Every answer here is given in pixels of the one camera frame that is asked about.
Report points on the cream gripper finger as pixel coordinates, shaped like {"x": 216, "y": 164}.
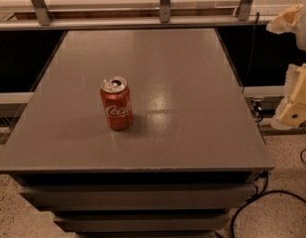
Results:
{"x": 291, "y": 111}
{"x": 286, "y": 21}

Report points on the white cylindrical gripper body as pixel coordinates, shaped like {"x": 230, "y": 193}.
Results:
{"x": 305, "y": 27}

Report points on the red Coca-Cola can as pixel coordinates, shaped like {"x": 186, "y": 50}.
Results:
{"x": 115, "y": 94}

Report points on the grey drawer cabinet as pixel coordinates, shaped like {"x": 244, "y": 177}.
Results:
{"x": 191, "y": 154}

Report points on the metal window railing frame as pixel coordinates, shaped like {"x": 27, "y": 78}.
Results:
{"x": 127, "y": 14}

